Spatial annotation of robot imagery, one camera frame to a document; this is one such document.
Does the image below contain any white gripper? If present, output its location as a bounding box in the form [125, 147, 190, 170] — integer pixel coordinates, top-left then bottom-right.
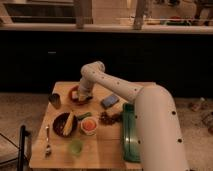
[78, 84, 94, 102]

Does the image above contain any red bowl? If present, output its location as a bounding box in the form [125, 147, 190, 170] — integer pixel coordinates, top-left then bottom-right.
[68, 86, 92, 105]

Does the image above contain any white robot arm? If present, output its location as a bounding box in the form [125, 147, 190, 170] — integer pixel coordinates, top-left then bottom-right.
[78, 61, 190, 171]

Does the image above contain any dark brown bowl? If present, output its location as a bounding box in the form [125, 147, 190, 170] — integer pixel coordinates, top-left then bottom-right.
[53, 113, 78, 137]

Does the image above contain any green pepper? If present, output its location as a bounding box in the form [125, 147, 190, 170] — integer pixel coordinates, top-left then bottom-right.
[77, 112, 92, 121]

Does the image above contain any blue sponge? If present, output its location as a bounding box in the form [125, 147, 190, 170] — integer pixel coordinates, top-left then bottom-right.
[101, 94, 119, 109]

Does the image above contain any metal cup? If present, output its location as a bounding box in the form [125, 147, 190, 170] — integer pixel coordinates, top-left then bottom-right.
[48, 93, 61, 109]

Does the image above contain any brown grape bunch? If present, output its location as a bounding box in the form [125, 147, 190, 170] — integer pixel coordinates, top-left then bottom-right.
[99, 112, 122, 125]

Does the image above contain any white cup with orange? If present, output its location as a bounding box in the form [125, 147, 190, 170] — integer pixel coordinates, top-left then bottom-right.
[80, 117, 98, 135]

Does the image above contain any yellow corn cob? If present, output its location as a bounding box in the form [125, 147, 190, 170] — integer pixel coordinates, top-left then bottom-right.
[63, 113, 74, 136]

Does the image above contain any green cup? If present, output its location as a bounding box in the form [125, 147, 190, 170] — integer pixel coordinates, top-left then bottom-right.
[69, 139, 83, 155]

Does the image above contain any green tray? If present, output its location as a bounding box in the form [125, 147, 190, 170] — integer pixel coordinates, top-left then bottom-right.
[122, 103, 140, 163]

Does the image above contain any black chair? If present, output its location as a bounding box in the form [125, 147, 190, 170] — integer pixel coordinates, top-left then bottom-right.
[0, 125, 31, 171]

